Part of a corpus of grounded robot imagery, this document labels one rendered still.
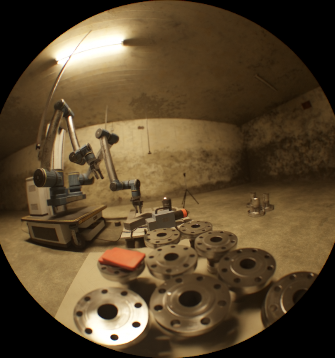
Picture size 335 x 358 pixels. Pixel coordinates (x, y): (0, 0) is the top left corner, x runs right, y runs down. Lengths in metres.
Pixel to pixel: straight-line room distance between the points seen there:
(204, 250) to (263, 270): 0.32
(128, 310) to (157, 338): 0.25
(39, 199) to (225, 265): 2.03
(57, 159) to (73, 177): 0.47
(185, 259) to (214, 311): 0.31
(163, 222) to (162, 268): 0.73
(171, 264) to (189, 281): 0.14
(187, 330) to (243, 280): 0.25
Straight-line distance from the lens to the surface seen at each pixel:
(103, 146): 1.56
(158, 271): 0.57
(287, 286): 0.52
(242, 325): 0.68
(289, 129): 5.47
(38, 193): 1.96
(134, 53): 2.64
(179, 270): 0.56
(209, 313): 0.42
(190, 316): 0.42
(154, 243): 0.80
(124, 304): 0.48
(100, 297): 0.53
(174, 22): 2.43
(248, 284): 0.50
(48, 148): 1.52
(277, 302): 0.48
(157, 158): 4.14
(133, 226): 1.38
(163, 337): 0.66
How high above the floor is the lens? 0.64
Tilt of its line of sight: 1 degrees up
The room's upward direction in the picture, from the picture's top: 7 degrees counter-clockwise
